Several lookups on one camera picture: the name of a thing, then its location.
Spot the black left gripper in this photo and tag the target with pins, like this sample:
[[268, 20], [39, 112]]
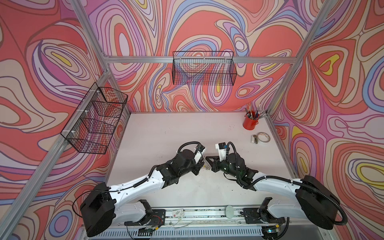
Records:
[[198, 166]]

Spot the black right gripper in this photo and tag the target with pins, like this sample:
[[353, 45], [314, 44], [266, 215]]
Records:
[[215, 166]]

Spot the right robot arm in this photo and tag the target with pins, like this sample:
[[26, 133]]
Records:
[[307, 197]]

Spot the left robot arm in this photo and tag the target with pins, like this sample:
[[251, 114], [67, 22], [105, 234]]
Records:
[[108, 205]]

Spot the white oval button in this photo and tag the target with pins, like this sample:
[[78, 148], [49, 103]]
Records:
[[229, 212]]

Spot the red pen cup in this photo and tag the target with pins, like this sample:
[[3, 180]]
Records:
[[249, 124]]

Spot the tape roll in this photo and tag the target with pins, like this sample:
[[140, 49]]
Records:
[[263, 137]]

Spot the pens in cup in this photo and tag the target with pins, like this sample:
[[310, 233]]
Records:
[[254, 114]]

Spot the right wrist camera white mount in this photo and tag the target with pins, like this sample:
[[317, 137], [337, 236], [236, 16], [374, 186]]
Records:
[[222, 151]]

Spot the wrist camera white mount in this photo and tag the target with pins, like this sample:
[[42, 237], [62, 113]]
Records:
[[222, 151], [199, 152]]

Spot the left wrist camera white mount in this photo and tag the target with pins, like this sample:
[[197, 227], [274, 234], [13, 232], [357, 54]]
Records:
[[199, 152]]

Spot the white label tag on rail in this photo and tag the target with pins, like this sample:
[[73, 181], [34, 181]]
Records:
[[178, 213]]

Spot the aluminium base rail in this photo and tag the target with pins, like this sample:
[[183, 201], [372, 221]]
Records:
[[211, 223]]

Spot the black wire basket back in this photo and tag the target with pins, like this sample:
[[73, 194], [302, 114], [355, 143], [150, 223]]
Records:
[[208, 68]]

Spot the black wire basket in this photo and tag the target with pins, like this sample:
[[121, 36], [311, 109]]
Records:
[[96, 121], [208, 68]]

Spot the black wire basket left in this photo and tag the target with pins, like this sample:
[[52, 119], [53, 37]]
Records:
[[96, 121]]

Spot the aluminium frame post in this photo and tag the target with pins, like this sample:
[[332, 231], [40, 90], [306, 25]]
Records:
[[107, 77]]

